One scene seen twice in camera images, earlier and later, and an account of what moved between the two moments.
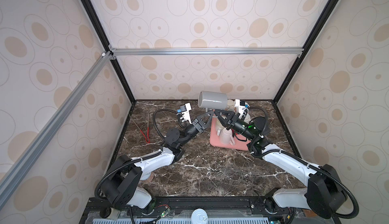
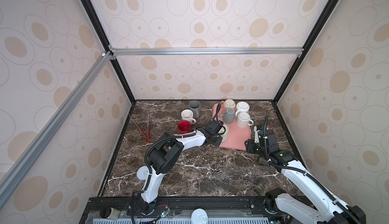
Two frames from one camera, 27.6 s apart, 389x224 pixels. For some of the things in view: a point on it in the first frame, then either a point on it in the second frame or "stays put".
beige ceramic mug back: x=230 y=105 stays put
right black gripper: x=231 y=124 → x=249 y=147
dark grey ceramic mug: x=212 y=100 → x=195 y=105
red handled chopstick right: x=148 y=139 stays put
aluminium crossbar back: x=276 y=51 stays put
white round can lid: x=199 y=216 stays put
